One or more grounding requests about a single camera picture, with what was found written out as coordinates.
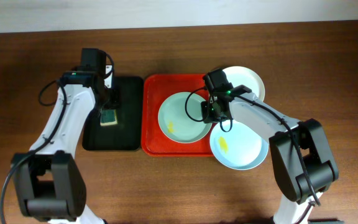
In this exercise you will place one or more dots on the pale green plate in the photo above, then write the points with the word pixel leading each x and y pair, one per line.
pixel 175 123

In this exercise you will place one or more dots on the white plate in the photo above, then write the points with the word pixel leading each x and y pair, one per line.
pixel 238 75

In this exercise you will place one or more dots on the black rectangular tray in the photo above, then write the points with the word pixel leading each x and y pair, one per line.
pixel 124 134

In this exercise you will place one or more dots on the red plastic tray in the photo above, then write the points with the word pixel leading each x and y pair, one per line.
pixel 157 88

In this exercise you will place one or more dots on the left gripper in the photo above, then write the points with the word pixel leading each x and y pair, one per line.
pixel 109 104

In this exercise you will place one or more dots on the light blue plate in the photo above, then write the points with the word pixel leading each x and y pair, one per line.
pixel 240 148

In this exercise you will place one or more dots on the green and yellow sponge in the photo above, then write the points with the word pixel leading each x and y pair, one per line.
pixel 108 117

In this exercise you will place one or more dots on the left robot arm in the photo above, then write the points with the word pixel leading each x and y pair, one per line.
pixel 48 184

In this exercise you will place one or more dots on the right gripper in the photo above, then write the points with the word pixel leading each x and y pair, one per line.
pixel 211 117

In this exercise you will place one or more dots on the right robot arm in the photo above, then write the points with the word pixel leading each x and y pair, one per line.
pixel 303 162

